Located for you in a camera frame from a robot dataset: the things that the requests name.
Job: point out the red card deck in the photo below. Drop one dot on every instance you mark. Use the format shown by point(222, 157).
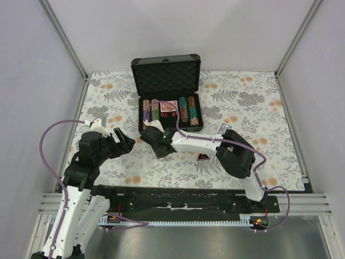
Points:
point(169, 106)

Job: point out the floral patterned table mat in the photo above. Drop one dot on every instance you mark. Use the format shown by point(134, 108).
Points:
point(248, 101)

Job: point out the aluminium frame post right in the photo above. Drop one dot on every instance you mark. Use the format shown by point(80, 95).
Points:
point(298, 36)

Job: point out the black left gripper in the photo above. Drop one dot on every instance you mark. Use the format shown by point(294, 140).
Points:
point(124, 147)

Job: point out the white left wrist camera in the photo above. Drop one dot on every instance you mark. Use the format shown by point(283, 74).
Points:
point(97, 126)

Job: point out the aluminium frame post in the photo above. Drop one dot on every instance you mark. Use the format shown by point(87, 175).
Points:
point(53, 18)
point(298, 36)

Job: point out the red triangular all-in button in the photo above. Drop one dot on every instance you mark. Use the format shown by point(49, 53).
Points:
point(202, 157)

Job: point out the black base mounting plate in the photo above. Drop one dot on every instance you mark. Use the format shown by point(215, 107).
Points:
point(140, 199)

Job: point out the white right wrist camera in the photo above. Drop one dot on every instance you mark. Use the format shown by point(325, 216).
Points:
point(155, 123)

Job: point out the blue card deck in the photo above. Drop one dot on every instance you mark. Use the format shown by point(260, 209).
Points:
point(223, 127)

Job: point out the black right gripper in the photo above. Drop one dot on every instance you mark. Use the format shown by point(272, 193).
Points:
point(159, 154)

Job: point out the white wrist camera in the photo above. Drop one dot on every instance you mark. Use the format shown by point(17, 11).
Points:
point(97, 126)
point(155, 123)

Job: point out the aluminium frame post left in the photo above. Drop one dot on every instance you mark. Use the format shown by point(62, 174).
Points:
point(53, 18)

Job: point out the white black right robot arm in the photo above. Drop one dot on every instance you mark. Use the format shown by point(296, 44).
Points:
point(237, 157)

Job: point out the black poker set case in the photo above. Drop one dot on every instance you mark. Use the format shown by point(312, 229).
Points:
point(165, 79)

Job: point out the poker chip row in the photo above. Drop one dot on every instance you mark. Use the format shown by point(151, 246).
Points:
point(184, 111)
point(146, 109)
point(192, 111)
point(155, 112)

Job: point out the leftmost poker chip row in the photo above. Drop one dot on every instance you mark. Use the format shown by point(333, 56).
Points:
point(146, 109)

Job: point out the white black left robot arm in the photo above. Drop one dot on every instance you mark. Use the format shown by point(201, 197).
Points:
point(83, 204)

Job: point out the aluminium front rail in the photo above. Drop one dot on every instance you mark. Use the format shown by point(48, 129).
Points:
point(312, 204)

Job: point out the rightmost poker chip row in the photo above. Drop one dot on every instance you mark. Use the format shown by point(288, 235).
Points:
point(192, 111)

